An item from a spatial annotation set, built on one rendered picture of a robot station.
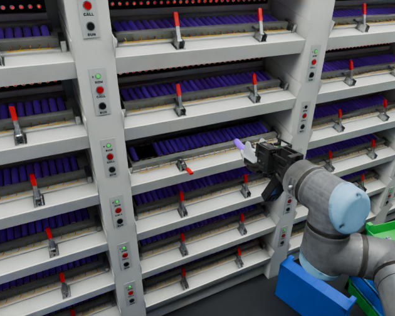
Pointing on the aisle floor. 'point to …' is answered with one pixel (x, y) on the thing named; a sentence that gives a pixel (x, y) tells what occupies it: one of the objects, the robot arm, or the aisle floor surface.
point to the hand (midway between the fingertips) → (247, 153)
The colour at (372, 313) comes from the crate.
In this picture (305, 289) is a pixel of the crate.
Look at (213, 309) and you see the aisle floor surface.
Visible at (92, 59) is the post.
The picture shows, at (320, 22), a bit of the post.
